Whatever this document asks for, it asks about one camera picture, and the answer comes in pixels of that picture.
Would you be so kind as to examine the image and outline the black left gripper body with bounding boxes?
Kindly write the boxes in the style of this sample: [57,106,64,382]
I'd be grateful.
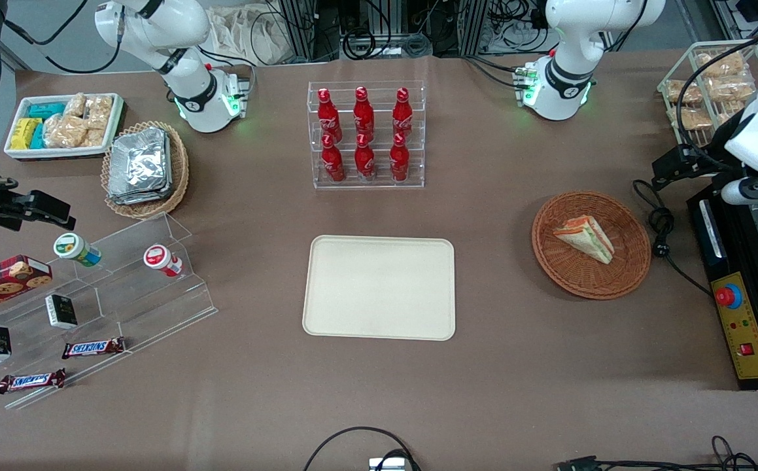
[696,152,749,184]

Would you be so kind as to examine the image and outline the triangular sandwich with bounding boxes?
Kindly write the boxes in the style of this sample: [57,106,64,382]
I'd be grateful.
[553,215,615,265]

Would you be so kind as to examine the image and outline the white rectangular snack tray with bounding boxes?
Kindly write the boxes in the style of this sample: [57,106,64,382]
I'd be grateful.
[4,93,124,161]

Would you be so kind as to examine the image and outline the light oval wicker basket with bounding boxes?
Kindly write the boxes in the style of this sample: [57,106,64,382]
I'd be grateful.
[101,120,190,220]

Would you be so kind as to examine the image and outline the brown round wicker basket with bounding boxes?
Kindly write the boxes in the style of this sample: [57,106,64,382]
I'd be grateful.
[532,190,652,300]

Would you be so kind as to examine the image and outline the beige plastic tray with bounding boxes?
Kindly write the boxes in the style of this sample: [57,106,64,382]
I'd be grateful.
[302,235,457,341]

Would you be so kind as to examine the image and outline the green lid yogurt cup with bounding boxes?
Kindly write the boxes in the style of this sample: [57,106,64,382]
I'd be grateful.
[53,232,102,268]

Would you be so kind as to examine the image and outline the yellow snack pack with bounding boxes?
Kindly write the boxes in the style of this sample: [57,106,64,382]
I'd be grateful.
[10,118,43,150]

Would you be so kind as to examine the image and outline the silver foil packs stack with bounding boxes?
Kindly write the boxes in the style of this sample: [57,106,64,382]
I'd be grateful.
[107,127,172,205]

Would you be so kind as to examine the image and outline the red lid yogurt cup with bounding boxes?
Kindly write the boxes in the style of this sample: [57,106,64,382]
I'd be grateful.
[143,243,184,278]

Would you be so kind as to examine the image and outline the clear acrylic stepped shelf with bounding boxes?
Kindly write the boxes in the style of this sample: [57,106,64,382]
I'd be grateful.
[0,211,218,411]

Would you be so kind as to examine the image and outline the black machine with yellow panel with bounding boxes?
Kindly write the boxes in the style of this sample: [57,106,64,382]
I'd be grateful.
[687,180,758,391]

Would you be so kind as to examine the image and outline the snickers chocolate bar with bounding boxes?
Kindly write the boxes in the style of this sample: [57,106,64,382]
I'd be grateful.
[0,368,67,394]
[61,337,126,360]

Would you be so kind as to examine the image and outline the white cloth bag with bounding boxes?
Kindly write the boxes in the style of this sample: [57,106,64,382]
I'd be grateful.
[207,5,293,66]

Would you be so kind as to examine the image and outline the red cola bottle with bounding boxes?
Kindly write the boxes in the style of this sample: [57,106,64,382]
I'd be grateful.
[353,86,375,139]
[317,88,343,143]
[321,134,345,183]
[392,87,413,138]
[354,133,375,181]
[389,133,410,182]

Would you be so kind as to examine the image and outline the clear acrylic bottle rack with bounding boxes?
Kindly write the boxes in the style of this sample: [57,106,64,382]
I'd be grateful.
[307,80,426,190]

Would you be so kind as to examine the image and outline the black power cable with plug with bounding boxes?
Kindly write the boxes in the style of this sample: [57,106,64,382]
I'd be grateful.
[632,179,713,296]

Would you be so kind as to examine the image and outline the white wire rack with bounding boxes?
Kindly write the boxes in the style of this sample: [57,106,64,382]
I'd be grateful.
[657,41,758,150]

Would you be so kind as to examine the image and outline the black connector with cables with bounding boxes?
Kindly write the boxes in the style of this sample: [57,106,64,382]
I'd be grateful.
[554,435,758,471]

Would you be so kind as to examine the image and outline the aluminium frame profile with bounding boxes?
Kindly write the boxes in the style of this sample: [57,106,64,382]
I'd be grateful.
[279,0,340,63]

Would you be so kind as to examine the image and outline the black looped cable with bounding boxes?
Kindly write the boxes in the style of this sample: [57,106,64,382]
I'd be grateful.
[302,427,422,471]

